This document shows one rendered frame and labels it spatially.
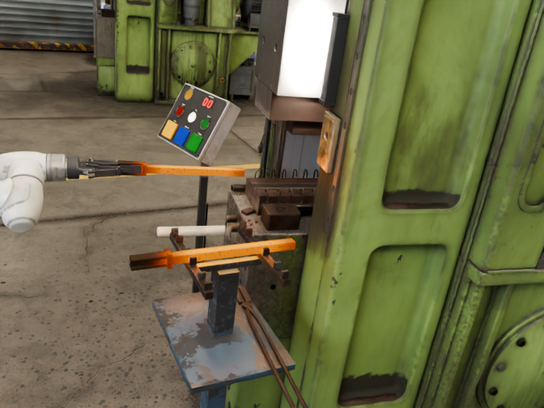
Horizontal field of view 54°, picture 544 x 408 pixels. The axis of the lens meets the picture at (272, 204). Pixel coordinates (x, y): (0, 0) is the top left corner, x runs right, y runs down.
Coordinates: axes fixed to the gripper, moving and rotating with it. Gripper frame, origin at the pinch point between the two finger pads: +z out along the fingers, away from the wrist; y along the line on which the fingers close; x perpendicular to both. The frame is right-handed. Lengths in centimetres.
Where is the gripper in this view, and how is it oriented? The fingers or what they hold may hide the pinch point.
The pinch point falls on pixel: (130, 167)
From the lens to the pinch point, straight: 188.9
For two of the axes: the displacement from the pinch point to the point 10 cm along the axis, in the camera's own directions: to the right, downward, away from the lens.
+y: 2.7, 4.2, -8.7
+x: 1.1, -9.1, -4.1
